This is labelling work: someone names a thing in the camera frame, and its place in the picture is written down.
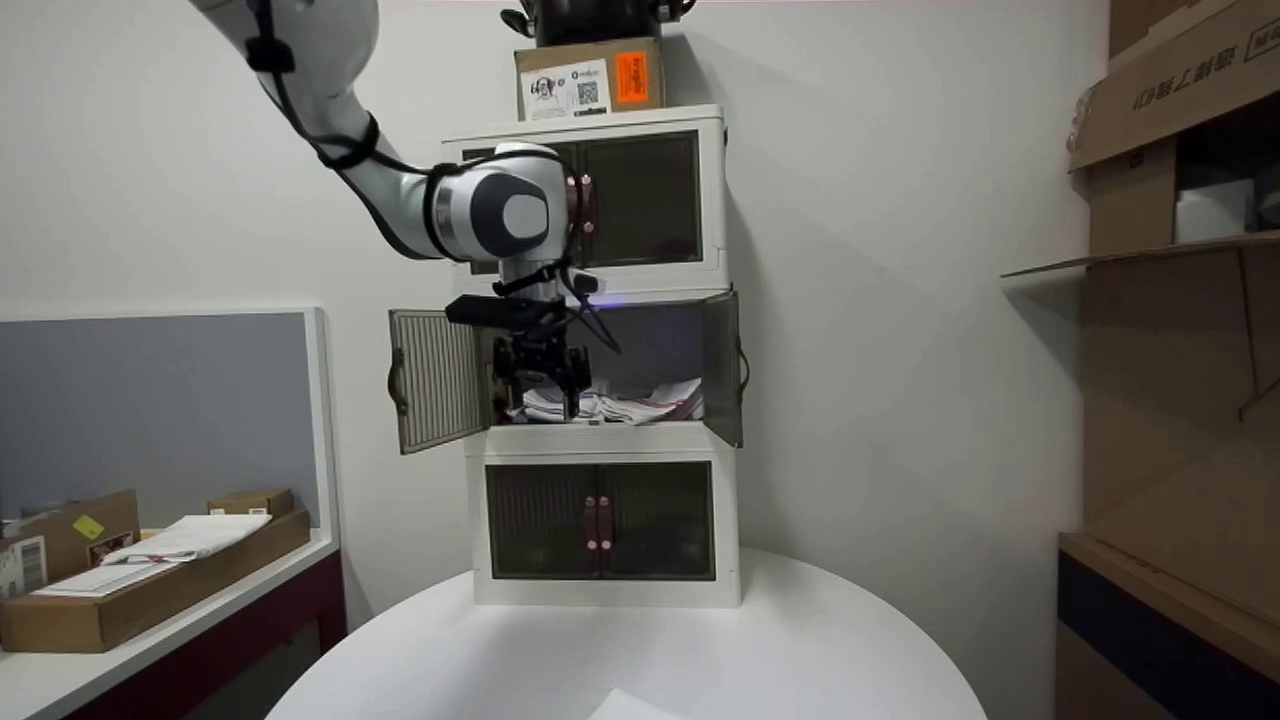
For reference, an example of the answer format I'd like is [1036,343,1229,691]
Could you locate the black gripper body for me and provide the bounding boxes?
[443,298,590,395]

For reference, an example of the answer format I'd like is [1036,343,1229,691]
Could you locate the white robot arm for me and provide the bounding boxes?
[189,0,590,412]

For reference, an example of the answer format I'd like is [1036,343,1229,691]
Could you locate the left middle cabinet door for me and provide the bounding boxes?
[388,309,480,456]

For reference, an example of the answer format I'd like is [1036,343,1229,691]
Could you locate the cabinet door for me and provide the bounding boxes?
[705,291,742,447]
[388,309,480,456]

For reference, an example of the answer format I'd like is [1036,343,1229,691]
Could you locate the cloths inside cabinet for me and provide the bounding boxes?
[513,375,705,427]

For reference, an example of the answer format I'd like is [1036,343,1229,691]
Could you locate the white three-tier storage cabinet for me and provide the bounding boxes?
[436,106,741,608]

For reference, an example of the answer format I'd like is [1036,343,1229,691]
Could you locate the right middle cabinet door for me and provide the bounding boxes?
[705,291,742,447]

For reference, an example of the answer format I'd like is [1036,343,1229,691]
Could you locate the cardboard box with orange stickers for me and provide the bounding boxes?
[513,35,709,120]

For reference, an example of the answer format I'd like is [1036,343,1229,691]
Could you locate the white side counter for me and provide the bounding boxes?
[0,309,346,720]

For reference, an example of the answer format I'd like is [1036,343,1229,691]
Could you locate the flat cardboard box with papers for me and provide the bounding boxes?
[0,505,312,653]

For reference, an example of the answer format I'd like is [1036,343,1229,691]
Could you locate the small cardboard box yellow sticker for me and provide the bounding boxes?
[0,491,139,602]

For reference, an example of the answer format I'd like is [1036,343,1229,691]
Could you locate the stacked large cardboard boxes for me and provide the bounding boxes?
[1053,0,1280,720]

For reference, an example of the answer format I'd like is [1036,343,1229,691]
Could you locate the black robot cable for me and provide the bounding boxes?
[243,0,625,357]

